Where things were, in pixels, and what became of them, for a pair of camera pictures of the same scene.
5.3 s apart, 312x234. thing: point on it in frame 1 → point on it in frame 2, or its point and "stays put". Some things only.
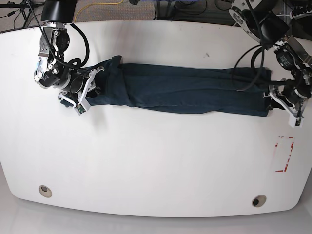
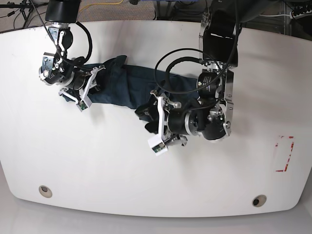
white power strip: [292, 14] stays put
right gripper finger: [274, 104] → [147, 112]
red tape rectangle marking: [286, 164] stays put
